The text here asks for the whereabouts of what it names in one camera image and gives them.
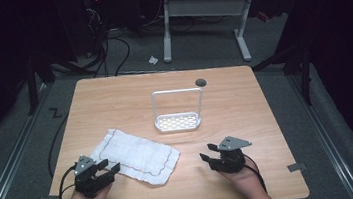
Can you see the black metal stand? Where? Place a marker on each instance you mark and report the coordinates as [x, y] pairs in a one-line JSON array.
[[31, 86], [305, 74]]

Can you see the small red object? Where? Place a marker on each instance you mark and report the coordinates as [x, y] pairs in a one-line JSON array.
[[263, 16]]

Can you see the white towel with scalloped trim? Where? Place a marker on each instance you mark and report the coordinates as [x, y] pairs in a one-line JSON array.
[[137, 157]]

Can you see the white plastic towel rack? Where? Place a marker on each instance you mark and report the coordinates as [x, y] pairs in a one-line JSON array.
[[177, 122]]

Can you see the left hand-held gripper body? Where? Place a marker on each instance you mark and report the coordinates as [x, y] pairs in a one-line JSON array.
[[88, 183]]

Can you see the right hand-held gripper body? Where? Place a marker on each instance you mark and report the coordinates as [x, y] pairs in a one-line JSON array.
[[230, 160]]

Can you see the crumpled white paper scrap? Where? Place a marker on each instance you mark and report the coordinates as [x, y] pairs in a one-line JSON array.
[[153, 60]]

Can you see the light wood desk white frame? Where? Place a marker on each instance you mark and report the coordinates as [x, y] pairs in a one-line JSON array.
[[204, 7]]

